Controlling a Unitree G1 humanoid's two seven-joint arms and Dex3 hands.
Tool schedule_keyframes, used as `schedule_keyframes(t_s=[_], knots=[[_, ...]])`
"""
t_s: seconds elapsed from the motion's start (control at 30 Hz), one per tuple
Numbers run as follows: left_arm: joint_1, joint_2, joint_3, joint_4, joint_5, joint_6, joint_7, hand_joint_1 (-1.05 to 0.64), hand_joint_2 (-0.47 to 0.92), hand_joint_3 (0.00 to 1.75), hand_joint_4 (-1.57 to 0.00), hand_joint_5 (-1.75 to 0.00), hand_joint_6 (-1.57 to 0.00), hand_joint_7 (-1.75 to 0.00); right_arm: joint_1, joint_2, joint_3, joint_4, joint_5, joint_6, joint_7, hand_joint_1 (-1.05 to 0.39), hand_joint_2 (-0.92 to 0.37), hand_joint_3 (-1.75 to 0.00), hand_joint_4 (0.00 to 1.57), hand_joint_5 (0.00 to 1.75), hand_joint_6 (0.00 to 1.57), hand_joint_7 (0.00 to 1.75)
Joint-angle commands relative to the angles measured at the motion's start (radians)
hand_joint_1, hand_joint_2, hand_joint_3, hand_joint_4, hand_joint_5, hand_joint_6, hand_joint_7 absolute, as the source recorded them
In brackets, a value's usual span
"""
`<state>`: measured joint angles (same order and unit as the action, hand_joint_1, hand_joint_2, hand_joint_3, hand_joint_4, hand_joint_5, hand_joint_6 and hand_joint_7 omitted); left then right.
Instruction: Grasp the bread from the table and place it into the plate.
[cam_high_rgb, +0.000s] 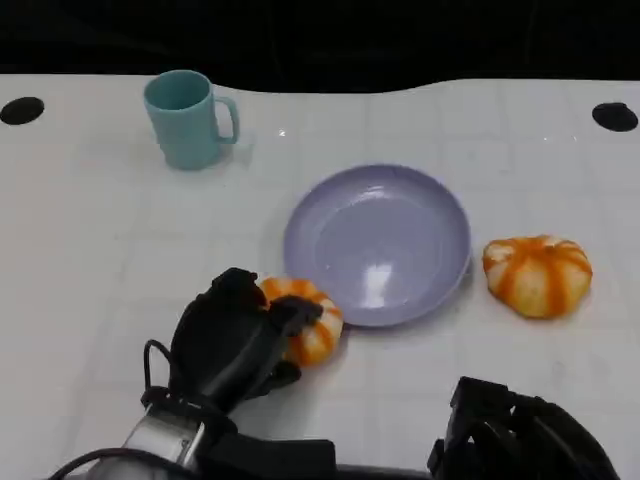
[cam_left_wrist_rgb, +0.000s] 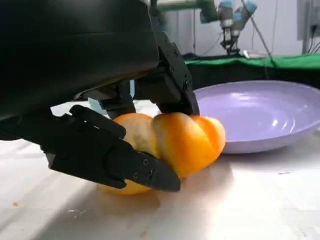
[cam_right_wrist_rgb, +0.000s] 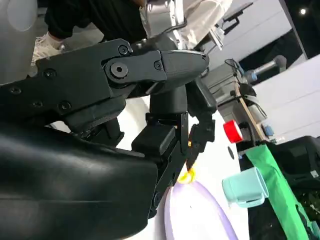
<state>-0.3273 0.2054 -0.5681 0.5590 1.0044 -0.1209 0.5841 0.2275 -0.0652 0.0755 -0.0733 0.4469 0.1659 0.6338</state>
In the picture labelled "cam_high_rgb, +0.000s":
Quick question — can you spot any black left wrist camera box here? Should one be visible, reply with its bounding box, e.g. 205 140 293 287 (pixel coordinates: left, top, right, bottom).
202 422 337 480

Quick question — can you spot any pale green mug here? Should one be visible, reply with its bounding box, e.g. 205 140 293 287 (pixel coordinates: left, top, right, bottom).
143 69 241 172

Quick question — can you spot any orange white toy bread roll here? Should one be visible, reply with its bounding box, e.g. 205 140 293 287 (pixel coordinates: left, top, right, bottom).
257 276 345 368
481 234 594 320

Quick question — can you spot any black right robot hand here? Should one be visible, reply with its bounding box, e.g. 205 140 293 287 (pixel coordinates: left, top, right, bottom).
427 375 621 480

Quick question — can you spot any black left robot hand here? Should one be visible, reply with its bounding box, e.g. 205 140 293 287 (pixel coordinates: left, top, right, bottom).
167 267 325 416

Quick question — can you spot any black table cable hole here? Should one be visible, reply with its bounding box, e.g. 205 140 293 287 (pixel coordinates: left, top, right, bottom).
0 96 45 126
591 102 640 133

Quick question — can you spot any lilac plate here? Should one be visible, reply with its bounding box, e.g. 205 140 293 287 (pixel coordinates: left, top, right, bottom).
283 164 473 329

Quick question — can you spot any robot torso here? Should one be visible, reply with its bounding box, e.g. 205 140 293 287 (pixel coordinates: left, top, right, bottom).
334 463 431 480

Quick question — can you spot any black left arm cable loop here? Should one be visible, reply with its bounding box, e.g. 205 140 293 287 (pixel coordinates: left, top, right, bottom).
141 338 176 409

